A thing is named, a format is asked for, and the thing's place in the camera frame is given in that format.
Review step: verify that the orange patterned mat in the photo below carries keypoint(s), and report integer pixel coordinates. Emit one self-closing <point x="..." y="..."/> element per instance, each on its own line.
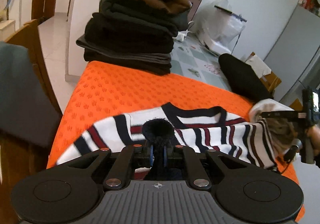
<point x="112" y="94"/>

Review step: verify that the stack of dark folded clothes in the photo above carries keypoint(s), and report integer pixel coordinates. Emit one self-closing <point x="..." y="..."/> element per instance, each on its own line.
<point x="125" y="39"/>

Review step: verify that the beige cloth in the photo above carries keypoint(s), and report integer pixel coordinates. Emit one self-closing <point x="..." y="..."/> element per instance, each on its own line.
<point x="257" y="64"/>

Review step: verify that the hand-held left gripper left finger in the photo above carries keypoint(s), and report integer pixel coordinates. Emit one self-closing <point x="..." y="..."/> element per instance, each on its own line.
<point x="151" y="155"/>

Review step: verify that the grey cloth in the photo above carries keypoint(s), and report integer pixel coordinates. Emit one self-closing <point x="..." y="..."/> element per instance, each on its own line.
<point x="20" y="94"/>

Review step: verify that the person's right hand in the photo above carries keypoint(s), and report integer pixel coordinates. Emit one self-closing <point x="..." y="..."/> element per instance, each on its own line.
<point x="315" y="136"/>

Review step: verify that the striped white sweater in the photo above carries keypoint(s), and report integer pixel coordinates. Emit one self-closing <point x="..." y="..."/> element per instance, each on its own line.
<point x="200" y="136"/>

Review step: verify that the cream sweatshirt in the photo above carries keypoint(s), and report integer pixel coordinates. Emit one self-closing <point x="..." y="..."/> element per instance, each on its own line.
<point x="272" y="106"/>

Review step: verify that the black garment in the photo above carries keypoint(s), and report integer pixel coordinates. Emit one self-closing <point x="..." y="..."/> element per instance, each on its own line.
<point x="242" y="76"/>

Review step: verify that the green checked tablecloth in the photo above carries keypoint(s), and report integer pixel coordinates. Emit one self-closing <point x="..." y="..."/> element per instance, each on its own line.
<point x="197" y="64"/>

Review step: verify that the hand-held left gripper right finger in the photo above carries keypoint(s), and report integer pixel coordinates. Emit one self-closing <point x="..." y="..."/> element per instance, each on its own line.
<point x="165" y="156"/>

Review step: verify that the grey refrigerator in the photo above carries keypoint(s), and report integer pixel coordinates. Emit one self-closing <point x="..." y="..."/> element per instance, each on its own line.
<point x="295" y="39"/>

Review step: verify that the white plastic bag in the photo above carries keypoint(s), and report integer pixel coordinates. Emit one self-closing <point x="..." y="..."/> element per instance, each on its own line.
<point x="217" y="26"/>

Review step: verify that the black flat tool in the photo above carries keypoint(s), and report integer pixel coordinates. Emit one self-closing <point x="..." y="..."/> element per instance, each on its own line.
<point x="223" y="9"/>

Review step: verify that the cream low cabinet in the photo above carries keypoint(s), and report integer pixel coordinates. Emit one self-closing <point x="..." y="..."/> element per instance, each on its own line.
<point x="7" y="29"/>

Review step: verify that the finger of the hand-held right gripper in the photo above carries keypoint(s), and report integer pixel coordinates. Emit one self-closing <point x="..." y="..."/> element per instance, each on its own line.
<point x="280" y="114"/>

